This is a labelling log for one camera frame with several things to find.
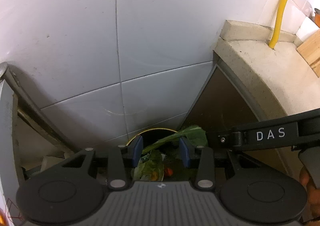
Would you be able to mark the wooden knife block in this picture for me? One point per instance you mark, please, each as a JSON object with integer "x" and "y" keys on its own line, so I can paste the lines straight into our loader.
{"x": 310, "y": 51}

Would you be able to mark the black gold rim trash bin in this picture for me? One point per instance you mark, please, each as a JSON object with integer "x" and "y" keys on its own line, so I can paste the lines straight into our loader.
{"x": 167, "y": 142}

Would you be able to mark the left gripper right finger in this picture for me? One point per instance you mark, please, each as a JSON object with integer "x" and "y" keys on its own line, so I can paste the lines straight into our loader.
{"x": 200, "y": 160}

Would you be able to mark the small bowl on ledge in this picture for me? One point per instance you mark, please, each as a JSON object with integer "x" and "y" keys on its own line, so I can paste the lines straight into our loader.
{"x": 317, "y": 17}

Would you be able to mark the dark green leafy vegetable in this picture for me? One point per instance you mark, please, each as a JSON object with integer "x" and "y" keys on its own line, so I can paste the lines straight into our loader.
{"x": 153, "y": 161}

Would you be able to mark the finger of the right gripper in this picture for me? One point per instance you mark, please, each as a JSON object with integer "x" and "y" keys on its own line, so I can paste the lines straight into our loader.
{"x": 231, "y": 139}

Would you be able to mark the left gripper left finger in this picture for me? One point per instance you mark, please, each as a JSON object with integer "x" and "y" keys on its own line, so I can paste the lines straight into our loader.
{"x": 121, "y": 160}

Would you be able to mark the orange peel piece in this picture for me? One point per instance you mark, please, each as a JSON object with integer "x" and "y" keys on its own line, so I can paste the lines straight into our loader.
{"x": 154, "y": 176}

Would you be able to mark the person's right hand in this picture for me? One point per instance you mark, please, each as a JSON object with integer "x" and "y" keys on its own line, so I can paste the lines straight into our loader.
{"x": 313, "y": 195}

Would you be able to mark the red drink carton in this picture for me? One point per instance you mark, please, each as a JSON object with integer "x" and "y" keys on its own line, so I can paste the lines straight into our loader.
{"x": 168, "y": 171}

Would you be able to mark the yellow gas pipe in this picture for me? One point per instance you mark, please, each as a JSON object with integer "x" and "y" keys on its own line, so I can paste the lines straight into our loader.
{"x": 277, "y": 27}

